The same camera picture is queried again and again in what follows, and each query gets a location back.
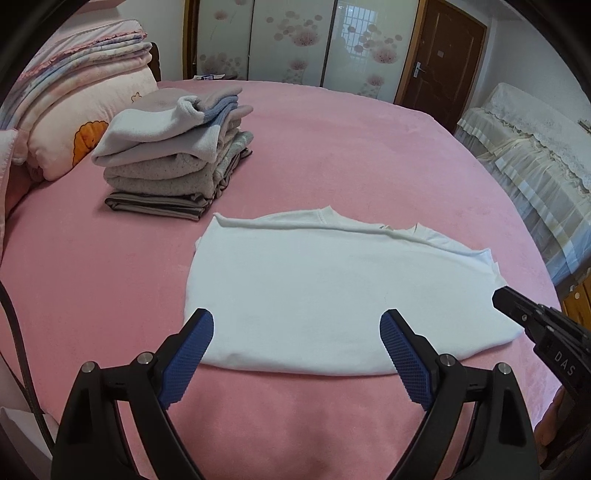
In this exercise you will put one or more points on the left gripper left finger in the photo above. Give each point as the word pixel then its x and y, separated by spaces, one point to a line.
pixel 179 356

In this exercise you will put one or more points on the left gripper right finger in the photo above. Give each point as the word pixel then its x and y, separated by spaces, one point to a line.
pixel 413 357

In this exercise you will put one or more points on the white sweatshirt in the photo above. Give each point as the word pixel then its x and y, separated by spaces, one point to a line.
pixel 303 292

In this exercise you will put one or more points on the stack of folded clothes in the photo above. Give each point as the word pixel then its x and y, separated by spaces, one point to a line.
pixel 172 153

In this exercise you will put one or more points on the right hand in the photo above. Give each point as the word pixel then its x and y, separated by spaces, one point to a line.
pixel 547 431

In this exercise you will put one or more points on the pink bed blanket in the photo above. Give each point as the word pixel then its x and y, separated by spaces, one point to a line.
pixel 89 283

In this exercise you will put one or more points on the lace covered sofa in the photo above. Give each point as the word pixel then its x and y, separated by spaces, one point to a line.
pixel 541 159

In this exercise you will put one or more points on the pink cartoon pillow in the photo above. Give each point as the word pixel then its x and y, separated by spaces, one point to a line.
pixel 72 126

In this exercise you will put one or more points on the dark wooden headboard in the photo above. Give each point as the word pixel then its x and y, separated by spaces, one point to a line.
pixel 154 64

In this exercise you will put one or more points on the brown wooden door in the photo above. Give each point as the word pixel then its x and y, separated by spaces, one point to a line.
pixel 444 60

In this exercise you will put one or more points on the floral sliding wardrobe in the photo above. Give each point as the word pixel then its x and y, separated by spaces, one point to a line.
pixel 358 47

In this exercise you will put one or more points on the folded pink striped quilt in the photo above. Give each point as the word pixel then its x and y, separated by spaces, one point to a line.
pixel 71 60

